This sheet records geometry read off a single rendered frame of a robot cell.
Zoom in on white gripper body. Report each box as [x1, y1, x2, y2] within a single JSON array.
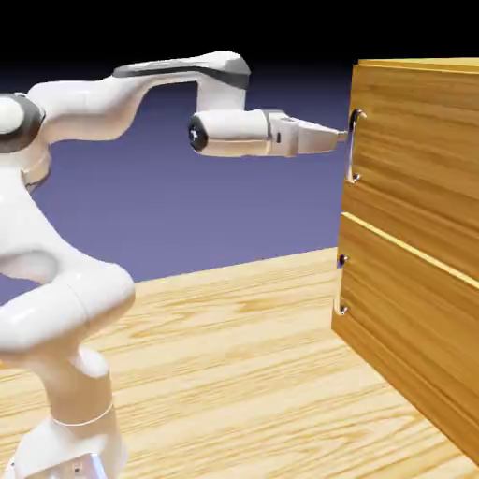
[[298, 118, 339, 155]]

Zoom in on tall wooden cabinet door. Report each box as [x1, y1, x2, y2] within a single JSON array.
[[341, 64, 479, 283]]

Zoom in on light wooden cabinet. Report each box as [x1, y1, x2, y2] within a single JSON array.
[[330, 56, 479, 459]]

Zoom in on short wooden cabinet door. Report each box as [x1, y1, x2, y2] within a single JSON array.
[[331, 211, 479, 424]]

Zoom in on long curved metal handle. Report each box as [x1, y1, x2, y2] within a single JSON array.
[[344, 109, 368, 185]]

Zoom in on short curved metal handle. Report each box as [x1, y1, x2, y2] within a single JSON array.
[[332, 254, 350, 316]]

